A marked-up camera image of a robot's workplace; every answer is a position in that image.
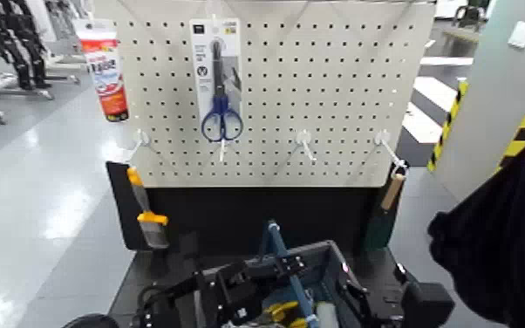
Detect yellow black hazard tape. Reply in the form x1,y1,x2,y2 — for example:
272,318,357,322
426,79,469,174
494,113,525,174

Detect white roll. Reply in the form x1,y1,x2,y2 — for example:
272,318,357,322
315,301,339,328

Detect scissors retail card package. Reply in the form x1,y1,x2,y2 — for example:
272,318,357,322
188,17,244,139

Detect white wall plate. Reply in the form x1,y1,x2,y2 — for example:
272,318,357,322
507,20,525,51

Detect wooden handled green brush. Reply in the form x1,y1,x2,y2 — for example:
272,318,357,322
364,173,406,250

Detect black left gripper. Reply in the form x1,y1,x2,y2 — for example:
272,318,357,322
197,254,310,328

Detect blue crate handle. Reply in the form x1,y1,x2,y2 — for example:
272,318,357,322
258,220,320,328

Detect black display stand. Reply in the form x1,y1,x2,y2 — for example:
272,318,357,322
106,160,411,328

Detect white pegboard panel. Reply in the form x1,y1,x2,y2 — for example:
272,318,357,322
114,0,437,188

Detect grey plastic crate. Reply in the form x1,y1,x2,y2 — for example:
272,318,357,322
194,240,373,328

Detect red white tube package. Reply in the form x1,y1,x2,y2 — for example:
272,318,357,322
78,28,130,123

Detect orange-handled paint scraper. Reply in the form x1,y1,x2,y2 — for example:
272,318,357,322
126,166,171,249

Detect yellow handled pliers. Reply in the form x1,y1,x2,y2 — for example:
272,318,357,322
255,299,310,328

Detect dark navy cloth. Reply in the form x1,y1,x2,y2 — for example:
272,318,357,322
426,142,525,328

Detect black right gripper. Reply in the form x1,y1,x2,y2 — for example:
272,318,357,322
339,261,423,328

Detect white metal support frame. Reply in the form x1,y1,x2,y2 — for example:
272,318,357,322
0,17,82,126

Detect blue handled scissors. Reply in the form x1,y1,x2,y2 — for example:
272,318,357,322
200,40,245,143

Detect black humanoid robot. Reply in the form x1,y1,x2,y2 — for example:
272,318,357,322
0,0,54,91

